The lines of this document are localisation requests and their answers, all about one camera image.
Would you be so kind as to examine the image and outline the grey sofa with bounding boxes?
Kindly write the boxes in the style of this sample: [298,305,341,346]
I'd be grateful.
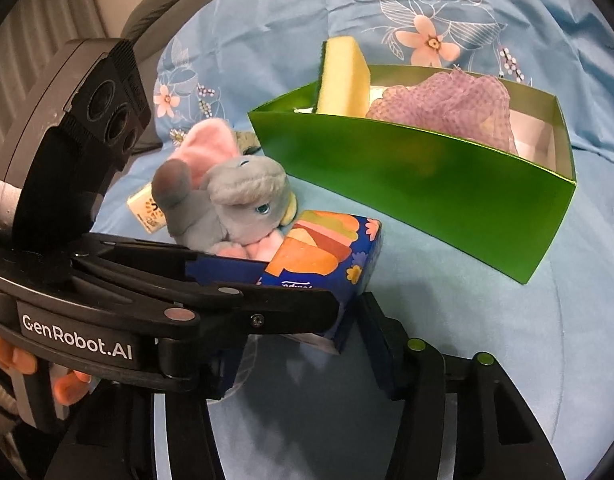
[122,0,218,61]

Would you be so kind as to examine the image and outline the colourful tissue pack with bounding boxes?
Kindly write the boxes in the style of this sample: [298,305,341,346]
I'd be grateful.
[259,210,385,356]

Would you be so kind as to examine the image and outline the yellow sponge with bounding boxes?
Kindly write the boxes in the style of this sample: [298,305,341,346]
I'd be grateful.
[316,37,372,117]

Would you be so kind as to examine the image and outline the person's left hand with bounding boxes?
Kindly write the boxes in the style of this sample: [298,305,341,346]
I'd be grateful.
[0,330,92,405]

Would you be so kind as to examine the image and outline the grey elephant plush toy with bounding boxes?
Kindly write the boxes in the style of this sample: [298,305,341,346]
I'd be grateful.
[152,119,298,262]

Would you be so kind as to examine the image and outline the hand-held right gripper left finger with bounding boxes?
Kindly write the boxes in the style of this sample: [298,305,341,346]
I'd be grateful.
[57,340,255,480]

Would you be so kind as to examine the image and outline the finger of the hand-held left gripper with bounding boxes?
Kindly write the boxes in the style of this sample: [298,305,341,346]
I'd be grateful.
[74,232,268,287]
[74,260,340,396]

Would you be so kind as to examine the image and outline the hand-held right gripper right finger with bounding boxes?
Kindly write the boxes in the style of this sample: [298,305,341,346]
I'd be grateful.
[354,291,555,480]

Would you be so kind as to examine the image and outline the green cardboard box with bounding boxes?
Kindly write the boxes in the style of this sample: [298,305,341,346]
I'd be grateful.
[247,64,578,286]

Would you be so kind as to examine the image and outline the purple mesh bath pouf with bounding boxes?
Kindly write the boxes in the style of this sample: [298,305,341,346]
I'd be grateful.
[366,71,518,153]

